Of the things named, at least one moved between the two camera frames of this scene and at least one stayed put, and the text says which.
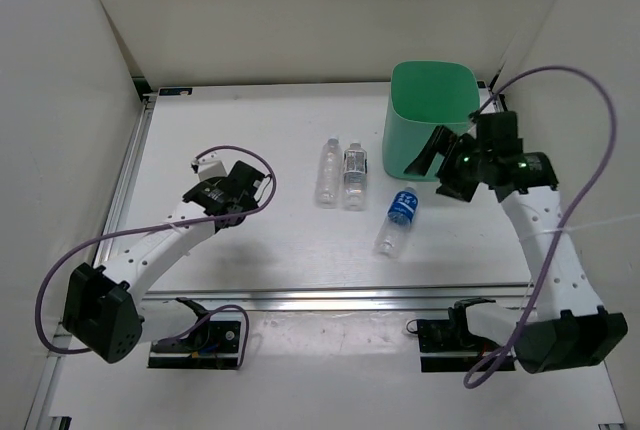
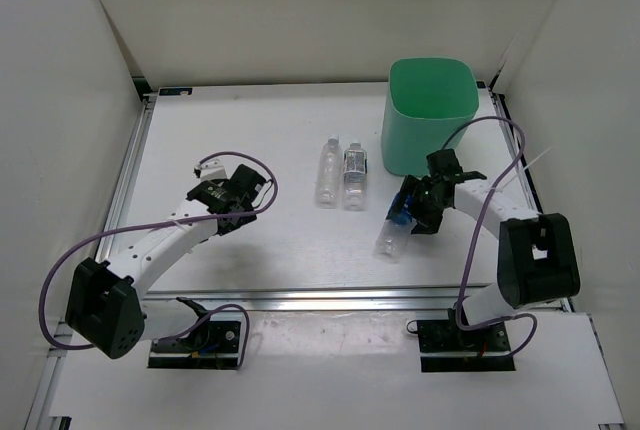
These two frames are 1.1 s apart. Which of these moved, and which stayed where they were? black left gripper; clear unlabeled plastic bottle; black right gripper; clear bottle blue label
Moved: black right gripper
Stayed: clear unlabeled plastic bottle; clear bottle blue label; black left gripper
